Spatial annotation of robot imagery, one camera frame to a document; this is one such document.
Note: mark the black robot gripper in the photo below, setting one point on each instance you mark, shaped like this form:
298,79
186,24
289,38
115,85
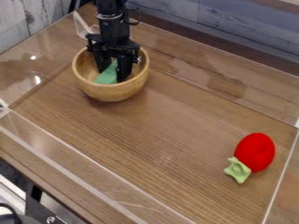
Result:
113,41

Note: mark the brown wooden bowl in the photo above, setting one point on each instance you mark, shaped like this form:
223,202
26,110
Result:
109,92

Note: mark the clear acrylic tray wall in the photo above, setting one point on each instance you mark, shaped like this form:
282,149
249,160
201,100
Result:
87,187

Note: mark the green rectangular block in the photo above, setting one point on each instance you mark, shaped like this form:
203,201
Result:
109,76

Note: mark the red plush strawberry toy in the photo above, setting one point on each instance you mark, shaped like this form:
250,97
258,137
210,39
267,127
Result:
253,156

